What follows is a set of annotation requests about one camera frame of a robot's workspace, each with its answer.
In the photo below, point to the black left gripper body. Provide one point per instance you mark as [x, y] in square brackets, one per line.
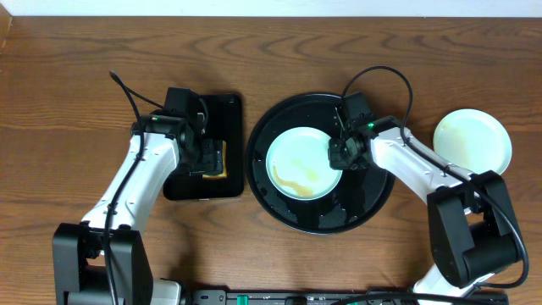
[212, 157]

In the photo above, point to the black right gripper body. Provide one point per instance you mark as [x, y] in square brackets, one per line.
[357, 163]

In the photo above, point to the yellow sponge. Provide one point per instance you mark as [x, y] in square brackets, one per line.
[219, 170]

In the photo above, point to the mint plate with two drops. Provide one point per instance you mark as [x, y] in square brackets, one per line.
[297, 164]

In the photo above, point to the mint plate with sauce smear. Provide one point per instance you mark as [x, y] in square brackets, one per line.
[474, 140]

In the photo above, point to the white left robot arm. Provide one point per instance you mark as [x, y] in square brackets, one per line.
[102, 259]

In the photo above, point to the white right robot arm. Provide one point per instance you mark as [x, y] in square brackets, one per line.
[473, 228]

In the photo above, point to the black rectangular tray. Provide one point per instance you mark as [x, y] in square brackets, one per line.
[225, 124]

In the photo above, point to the round black tray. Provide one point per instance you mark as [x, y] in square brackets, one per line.
[359, 195]

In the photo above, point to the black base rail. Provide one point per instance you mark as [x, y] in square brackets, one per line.
[221, 297]

